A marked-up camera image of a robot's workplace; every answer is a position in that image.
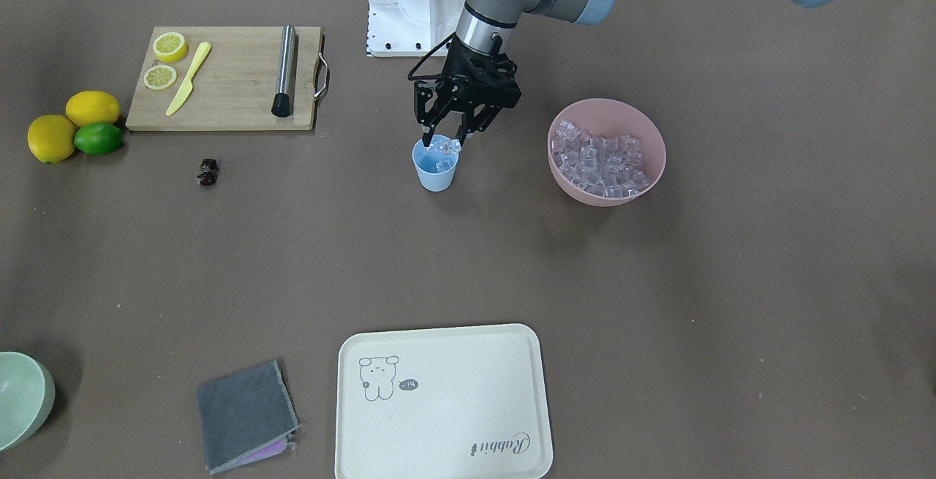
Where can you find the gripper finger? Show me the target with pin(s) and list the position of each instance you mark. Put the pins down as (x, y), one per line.
(434, 109)
(475, 118)

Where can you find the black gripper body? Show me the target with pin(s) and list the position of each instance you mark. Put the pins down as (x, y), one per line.
(462, 68)

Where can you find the clear ice cube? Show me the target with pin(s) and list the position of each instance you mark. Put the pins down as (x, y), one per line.
(445, 146)

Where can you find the dark cherry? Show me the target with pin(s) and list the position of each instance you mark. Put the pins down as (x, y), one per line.
(209, 166)
(206, 179)

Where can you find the light blue plastic cup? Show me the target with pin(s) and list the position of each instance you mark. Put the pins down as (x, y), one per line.
(435, 171)

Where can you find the pile of clear ice cubes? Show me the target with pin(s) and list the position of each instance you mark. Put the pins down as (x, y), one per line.
(610, 167)

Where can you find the pink bowl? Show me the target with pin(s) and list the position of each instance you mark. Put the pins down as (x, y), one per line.
(610, 118)

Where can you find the steel muddler black tip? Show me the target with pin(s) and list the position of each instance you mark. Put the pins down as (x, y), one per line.
(283, 102)

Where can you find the yellow plastic knife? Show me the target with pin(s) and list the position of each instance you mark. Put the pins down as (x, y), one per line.
(187, 84)

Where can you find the lemon slice upper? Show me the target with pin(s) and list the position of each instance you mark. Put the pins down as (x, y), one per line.
(170, 47)

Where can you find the lemon slice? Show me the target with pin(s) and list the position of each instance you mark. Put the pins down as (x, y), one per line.
(160, 77)
(170, 47)

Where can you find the lemon slice lower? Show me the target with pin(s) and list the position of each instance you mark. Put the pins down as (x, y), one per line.
(160, 77)

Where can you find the cream rabbit tray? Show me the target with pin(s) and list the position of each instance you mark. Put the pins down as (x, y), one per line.
(446, 402)

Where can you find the green lime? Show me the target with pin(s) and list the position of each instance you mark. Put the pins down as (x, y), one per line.
(98, 138)

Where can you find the grey folded cloth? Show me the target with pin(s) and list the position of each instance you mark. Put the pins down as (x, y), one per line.
(245, 416)

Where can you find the yellow lemon far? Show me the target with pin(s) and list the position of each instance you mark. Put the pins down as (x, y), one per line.
(92, 106)

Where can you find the yellow lemon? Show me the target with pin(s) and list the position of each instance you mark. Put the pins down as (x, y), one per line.
(92, 106)
(51, 138)

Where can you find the yellow lemon near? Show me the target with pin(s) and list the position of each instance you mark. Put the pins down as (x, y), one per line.
(51, 138)

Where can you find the mint green bowl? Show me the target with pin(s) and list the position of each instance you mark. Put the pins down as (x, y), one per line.
(28, 394)

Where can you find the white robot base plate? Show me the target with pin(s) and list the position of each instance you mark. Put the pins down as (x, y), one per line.
(410, 28)

